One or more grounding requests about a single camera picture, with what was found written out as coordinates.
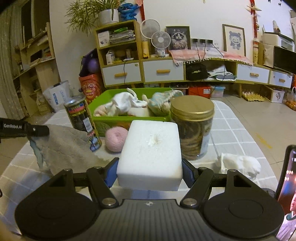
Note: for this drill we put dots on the black snack can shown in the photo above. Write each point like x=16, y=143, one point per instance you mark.
x=80, y=118

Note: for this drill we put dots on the glass jar gold lid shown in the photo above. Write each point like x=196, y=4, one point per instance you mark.
x=194, y=116

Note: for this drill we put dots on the purple ball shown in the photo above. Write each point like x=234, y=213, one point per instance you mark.
x=93, y=65

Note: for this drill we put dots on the pink checked cloth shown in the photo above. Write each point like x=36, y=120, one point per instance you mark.
x=180, y=56

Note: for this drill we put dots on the clear storage box blue lid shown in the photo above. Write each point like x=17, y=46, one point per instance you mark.
x=217, y=91

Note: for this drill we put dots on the white foam block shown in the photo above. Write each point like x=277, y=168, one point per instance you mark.
x=151, y=157

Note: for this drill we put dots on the long wooden tv cabinet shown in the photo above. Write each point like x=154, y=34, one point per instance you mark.
x=164, y=70

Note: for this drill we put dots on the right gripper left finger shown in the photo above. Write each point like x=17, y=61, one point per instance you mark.
x=101, y=179

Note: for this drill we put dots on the white printer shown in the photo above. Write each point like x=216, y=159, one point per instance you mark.
x=278, y=40

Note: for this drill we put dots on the framed cartoon picture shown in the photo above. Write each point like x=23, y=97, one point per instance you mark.
x=234, y=40

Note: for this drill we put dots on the white box on shelf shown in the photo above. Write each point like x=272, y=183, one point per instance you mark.
x=104, y=38

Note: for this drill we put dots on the black bag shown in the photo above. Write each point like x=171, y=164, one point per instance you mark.
x=196, y=71

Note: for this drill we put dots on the orange box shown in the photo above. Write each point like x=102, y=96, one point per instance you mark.
x=203, y=91

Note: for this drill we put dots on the white cloth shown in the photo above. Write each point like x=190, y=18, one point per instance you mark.
x=124, y=101

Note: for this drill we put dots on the wooden shelf cabinet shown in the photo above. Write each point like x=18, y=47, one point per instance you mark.
x=121, y=64

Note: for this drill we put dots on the egg tray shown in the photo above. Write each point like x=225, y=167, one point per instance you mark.
x=252, y=96

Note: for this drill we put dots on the black monitor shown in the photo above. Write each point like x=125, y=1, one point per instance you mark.
x=284, y=59

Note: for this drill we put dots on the red hanging decoration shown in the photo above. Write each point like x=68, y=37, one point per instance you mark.
x=253, y=11

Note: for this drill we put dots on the green plastic bin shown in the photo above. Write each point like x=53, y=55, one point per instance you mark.
x=103, y=123

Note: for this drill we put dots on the large white fan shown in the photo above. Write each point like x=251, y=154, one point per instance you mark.
x=149, y=27

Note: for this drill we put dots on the small white fan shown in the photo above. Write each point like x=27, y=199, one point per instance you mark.
x=161, y=41

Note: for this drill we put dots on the stack of papers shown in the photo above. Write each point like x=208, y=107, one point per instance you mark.
x=121, y=36

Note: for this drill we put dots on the pink yarn ball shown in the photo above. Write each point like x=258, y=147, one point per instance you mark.
x=115, y=138

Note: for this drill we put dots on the smartphone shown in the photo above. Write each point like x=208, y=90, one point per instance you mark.
x=285, y=195

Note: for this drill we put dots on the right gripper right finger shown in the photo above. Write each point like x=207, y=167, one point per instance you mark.
x=198, y=180

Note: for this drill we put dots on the blue stitch plush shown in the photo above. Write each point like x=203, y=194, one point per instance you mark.
x=127, y=11

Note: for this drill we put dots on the framed cat picture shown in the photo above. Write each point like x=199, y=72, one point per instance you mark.
x=180, y=37

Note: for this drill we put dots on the white sock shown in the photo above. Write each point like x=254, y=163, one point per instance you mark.
x=247, y=165

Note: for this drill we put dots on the white paper bag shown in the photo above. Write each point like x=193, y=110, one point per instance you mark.
x=57, y=95

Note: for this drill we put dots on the potted green plant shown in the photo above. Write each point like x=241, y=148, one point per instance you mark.
x=83, y=16

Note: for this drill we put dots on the left wooden bookshelf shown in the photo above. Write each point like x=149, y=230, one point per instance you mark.
x=38, y=69

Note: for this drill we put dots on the grey towel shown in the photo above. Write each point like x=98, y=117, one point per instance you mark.
x=66, y=148

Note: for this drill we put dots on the pink plush towel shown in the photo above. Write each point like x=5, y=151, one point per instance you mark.
x=102, y=110

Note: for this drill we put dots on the orange cartoon bucket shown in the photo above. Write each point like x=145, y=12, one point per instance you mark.
x=91, y=86

